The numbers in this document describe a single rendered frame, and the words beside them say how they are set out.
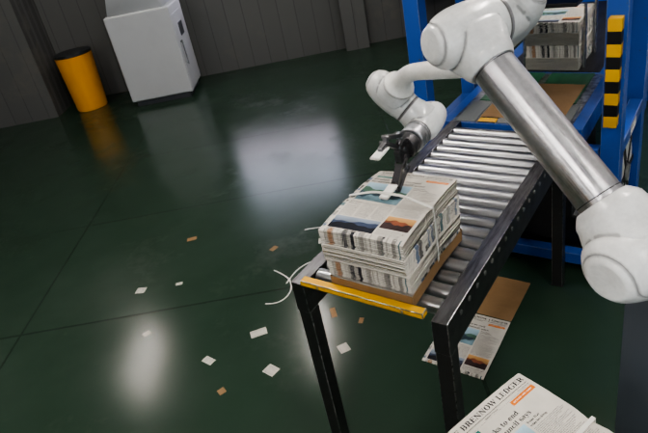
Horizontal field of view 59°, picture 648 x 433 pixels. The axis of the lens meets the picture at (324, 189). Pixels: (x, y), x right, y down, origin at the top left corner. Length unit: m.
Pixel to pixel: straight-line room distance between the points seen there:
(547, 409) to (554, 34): 2.34
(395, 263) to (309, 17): 6.21
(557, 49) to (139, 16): 4.83
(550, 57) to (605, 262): 2.33
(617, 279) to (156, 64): 6.31
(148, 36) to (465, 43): 5.89
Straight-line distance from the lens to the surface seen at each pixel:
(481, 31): 1.34
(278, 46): 7.71
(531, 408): 1.42
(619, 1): 2.53
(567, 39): 3.37
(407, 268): 1.62
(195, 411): 2.76
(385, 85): 1.87
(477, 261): 1.86
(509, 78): 1.32
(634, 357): 1.70
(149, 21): 6.96
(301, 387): 2.68
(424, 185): 1.82
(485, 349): 2.71
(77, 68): 7.60
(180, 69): 7.02
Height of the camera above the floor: 1.91
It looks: 28 degrees down
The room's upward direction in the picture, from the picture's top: 12 degrees counter-clockwise
